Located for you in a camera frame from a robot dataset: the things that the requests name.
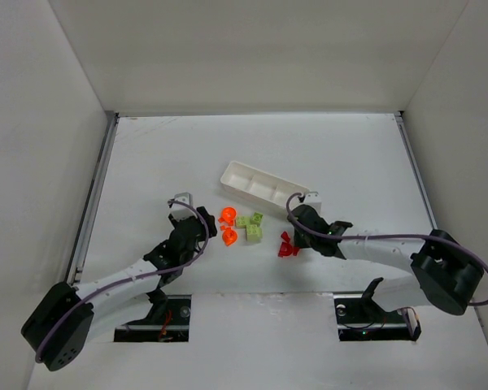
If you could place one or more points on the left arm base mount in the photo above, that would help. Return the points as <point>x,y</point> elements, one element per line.
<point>168,321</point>

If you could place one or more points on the right metal rail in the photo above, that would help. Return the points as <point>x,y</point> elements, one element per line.
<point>416,171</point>

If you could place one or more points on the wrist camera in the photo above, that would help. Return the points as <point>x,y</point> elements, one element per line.
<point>312,199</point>
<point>180,205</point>

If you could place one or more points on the white three-compartment tray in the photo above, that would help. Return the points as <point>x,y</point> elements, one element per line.
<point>259,187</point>

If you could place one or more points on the green lego block small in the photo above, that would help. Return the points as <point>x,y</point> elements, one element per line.
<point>256,218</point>

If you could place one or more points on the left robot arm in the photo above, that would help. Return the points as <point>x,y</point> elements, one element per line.
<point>67,315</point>

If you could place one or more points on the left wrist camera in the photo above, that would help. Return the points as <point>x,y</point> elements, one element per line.
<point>180,205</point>

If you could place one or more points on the metal rail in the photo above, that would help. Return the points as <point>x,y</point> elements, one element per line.
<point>416,171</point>
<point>76,262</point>

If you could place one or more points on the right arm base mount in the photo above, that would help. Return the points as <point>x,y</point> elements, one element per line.
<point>360,319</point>

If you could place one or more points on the red lego slope piece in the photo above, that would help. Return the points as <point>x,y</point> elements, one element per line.
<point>284,236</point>

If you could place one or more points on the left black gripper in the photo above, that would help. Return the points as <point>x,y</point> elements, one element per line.
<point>206,222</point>

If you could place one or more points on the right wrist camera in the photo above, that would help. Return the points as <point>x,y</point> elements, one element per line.
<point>312,199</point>

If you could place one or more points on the red lego arch piece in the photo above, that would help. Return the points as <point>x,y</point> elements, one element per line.
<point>285,250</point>

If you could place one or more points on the green lego block large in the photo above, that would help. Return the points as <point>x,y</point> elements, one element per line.
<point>254,233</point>

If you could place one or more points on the orange round lego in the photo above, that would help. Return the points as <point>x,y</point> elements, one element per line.
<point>228,216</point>
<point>229,235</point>

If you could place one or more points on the left metal rail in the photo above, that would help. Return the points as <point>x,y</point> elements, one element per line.
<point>76,262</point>

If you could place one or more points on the green lego plate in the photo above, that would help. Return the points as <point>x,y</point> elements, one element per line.
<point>242,221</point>

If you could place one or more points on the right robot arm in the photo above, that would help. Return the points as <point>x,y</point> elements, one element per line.
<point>437,271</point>

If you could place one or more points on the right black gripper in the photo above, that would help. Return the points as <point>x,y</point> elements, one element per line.
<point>303,238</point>

